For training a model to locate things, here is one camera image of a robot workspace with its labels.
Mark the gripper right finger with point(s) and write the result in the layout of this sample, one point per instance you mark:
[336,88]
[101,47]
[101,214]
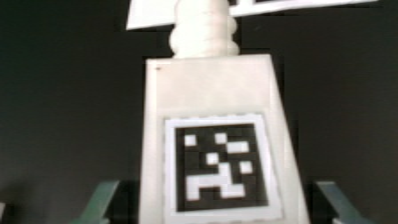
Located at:
[330,206]

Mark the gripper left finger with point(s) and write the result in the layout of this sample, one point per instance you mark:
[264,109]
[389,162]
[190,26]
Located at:
[112,206]

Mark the white stool leg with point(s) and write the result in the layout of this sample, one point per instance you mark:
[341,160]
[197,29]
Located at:
[218,170]

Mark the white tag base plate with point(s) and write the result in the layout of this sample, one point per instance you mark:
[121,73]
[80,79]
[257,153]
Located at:
[153,12]

